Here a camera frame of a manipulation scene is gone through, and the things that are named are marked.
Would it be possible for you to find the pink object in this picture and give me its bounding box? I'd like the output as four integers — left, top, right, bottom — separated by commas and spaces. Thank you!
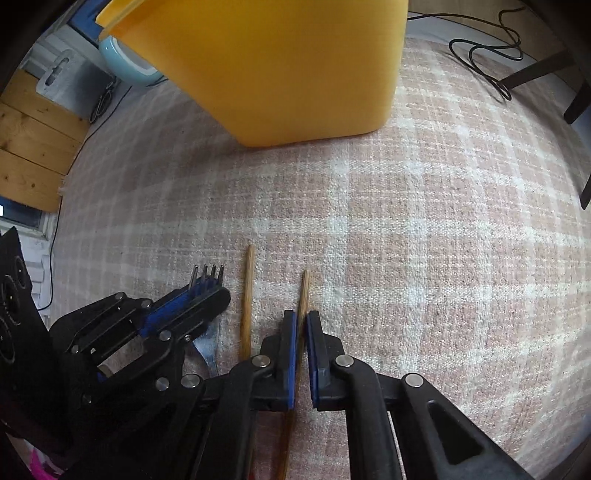
25, 450, 63, 480

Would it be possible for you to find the orange plastic container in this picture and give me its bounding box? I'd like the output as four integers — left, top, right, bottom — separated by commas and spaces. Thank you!
95, 0, 408, 148

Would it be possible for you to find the metal fork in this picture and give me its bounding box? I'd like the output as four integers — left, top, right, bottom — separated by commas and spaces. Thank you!
190, 263, 227, 377

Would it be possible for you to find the black power cable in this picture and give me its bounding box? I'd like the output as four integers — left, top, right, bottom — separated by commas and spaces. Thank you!
34, 76, 169, 312

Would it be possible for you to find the pink plaid tablecloth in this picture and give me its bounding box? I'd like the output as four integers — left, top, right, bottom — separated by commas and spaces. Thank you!
34, 34, 591, 480

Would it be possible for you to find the black looped cable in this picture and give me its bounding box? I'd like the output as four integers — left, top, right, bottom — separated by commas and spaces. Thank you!
406, 9, 525, 100

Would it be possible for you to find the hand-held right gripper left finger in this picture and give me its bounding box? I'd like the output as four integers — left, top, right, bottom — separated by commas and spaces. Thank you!
78, 310, 298, 480

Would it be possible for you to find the white and blue kettle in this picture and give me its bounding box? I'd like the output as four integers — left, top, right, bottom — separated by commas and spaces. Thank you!
98, 34, 164, 88

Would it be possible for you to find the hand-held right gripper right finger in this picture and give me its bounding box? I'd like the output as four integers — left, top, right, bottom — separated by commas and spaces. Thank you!
307, 310, 536, 480

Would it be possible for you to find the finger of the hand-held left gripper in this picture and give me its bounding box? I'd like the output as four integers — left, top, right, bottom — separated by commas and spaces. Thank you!
69, 287, 232, 402
48, 284, 206, 352

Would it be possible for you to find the black chair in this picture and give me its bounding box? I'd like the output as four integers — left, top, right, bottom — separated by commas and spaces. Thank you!
499, 48, 591, 210

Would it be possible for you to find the bamboo chopstick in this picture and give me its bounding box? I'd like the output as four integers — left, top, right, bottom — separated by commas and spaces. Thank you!
276, 269, 311, 480
239, 244, 256, 361

